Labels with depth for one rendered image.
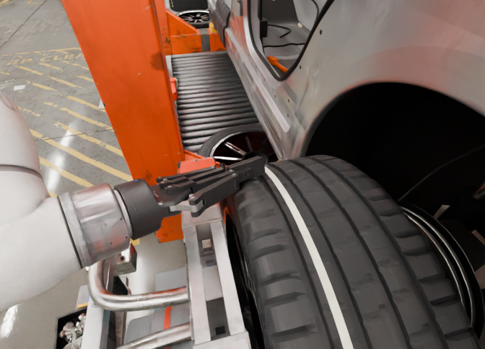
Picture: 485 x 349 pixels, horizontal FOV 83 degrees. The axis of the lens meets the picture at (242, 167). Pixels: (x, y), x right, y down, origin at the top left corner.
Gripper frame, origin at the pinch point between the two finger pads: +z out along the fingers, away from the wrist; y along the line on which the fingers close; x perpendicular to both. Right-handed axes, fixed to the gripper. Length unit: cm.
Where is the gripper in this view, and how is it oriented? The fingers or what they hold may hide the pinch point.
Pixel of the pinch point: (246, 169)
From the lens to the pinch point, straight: 46.1
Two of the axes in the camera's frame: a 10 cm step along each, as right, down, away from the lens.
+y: 6.0, 2.0, -7.7
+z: 7.9, -2.7, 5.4
